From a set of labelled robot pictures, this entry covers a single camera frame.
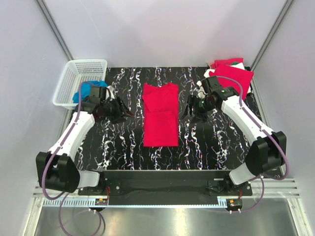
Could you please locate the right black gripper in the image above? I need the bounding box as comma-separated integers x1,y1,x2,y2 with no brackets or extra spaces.
180,94,217,125

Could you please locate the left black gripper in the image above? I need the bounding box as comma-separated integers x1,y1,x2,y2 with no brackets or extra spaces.
101,95,134,124

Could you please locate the red t-shirt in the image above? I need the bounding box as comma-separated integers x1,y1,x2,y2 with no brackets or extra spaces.
142,83,179,148
209,64,254,100

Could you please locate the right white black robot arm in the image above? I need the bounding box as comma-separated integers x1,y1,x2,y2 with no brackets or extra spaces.
182,76,289,195

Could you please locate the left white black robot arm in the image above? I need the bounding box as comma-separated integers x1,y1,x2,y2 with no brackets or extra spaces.
35,85,134,199

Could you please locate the stack of folded shirts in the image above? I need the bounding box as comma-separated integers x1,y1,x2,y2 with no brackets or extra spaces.
204,58,250,94

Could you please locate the folded red t-shirt on stack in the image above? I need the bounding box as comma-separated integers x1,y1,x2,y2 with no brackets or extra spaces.
209,64,254,100

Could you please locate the blue crumpled t-shirt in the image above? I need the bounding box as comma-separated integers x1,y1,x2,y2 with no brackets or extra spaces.
79,81,108,101

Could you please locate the black marble pattern mat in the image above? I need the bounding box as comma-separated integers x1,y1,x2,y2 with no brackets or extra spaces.
74,67,250,170

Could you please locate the white plastic basket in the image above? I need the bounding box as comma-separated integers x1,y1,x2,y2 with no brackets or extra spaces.
53,59,107,110

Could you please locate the left small controller board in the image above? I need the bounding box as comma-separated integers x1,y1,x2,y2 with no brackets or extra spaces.
95,198,109,206

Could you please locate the small controller board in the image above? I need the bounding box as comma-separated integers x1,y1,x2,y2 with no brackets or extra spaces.
227,199,243,207
95,198,109,206

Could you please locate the right small controller board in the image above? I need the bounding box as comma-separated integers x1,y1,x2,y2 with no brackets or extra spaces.
227,199,243,207

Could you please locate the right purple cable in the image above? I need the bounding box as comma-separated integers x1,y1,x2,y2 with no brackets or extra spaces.
201,76,289,214

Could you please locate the purple cable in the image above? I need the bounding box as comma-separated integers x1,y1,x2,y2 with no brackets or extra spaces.
41,81,107,234
201,76,289,214

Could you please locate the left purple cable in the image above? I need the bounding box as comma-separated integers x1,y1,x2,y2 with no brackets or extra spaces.
41,81,107,234

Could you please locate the aluminium front rail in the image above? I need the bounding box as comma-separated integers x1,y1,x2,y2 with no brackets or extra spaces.
34,179,300,208

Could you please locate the left aluminium corner post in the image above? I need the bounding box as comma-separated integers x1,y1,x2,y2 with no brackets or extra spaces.
35,0,74,61

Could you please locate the aluminium corner post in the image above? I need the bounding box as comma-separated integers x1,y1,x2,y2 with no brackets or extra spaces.
35,0,74,61
250,0,296,70

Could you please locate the right aluminium corner post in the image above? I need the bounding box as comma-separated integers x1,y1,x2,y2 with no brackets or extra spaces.
250,0,296,70

